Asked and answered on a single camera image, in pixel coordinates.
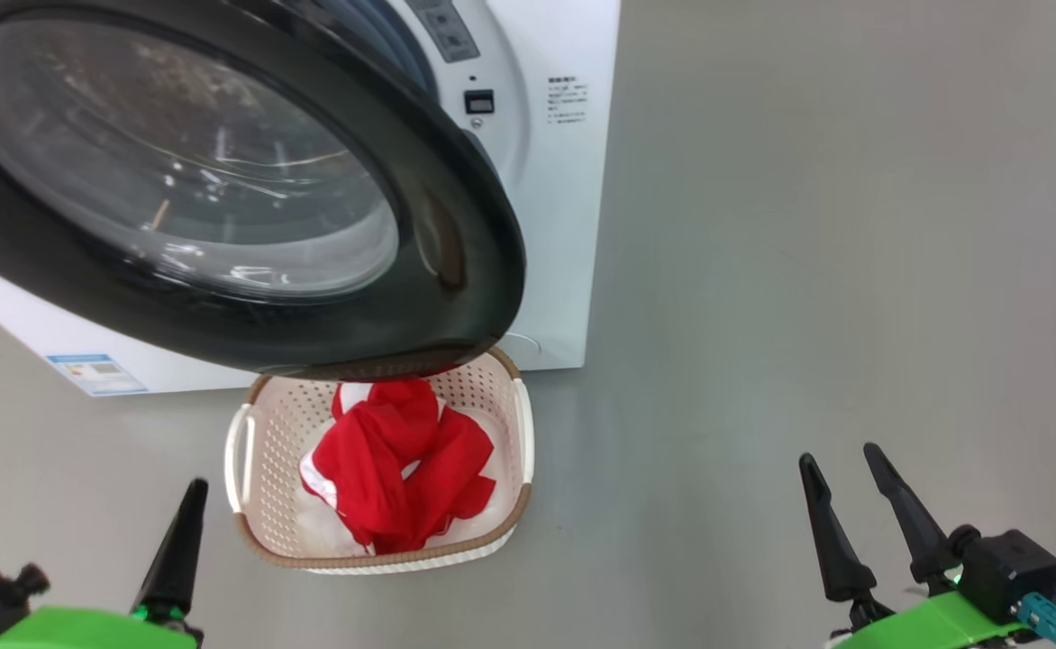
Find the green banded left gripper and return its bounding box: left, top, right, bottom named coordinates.
left=0, top=478, right=211, bottom=649

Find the blue energy label sticker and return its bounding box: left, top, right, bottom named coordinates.
left=46, top=353, right=148, bottom=396

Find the teal cable connector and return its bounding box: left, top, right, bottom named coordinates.
left=1015, top=592, right=1056, bottom=649

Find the cream perforated laundry basket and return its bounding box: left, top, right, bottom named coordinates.
left=224, top=347, right=536, bottom=575

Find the black round washer door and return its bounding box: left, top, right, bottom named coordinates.
left=0, top=0, right=527, bottom=379

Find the white front-load washing machine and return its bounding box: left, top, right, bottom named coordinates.
left=0, top=0, right=622, bottom=398

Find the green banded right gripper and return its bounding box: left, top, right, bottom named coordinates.
left=798, top=442, right=1038, bottom=649

